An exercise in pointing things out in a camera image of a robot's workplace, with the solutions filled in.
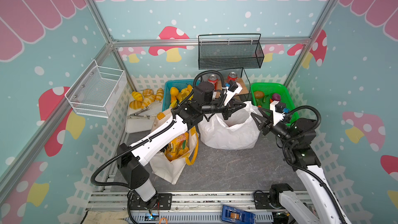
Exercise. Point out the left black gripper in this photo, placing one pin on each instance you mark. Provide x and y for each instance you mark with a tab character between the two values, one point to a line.
229	108

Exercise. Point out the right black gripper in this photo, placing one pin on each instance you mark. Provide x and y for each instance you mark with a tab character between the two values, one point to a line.
269	125

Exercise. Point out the white plastic grocery bag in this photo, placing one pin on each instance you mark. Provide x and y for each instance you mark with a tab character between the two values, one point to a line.
237	133

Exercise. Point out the orange yellow snack bag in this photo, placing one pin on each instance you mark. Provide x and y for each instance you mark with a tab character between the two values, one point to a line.
178	147

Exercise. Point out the cream canvas tote bag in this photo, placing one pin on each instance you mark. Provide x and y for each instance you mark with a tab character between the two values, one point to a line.
168	164

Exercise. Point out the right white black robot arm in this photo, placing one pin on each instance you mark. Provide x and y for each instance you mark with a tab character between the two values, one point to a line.
296	129

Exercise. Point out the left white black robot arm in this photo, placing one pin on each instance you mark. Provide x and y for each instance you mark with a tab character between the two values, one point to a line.
203	99

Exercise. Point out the purple onion toy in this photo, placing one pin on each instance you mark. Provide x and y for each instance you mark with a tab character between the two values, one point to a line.
276	97

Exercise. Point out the left red soda can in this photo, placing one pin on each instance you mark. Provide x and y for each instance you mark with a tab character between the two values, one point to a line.
213	79

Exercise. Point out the red soda can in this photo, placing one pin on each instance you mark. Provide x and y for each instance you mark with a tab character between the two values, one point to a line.
232	76
213	79

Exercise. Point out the brown potato toy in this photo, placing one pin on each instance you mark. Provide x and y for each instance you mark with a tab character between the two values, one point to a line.
259	95

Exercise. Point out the right red soda can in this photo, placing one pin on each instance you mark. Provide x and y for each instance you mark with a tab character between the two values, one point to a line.
232	76

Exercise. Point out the teal plastic fruit basket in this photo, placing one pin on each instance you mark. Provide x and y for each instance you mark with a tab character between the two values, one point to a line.
176	91

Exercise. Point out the metal tongs on tray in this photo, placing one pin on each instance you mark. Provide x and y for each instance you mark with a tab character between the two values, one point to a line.
147	112

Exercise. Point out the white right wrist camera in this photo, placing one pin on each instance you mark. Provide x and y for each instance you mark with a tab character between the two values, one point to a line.
278	111

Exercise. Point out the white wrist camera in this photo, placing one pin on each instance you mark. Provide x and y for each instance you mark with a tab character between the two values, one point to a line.
278	111
232	89

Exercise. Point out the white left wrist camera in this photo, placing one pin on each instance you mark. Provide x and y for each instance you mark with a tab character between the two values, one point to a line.
232	89

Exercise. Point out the black wire wooden shelf rack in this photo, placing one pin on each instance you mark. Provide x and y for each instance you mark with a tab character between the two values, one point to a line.
222	74

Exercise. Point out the black wire wall basket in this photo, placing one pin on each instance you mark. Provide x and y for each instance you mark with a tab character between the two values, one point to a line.
225	51

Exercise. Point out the blue device on rail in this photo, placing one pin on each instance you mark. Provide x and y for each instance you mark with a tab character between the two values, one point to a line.
232	215

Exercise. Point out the white wire wall basket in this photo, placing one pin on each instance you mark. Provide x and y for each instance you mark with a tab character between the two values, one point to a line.
97	91

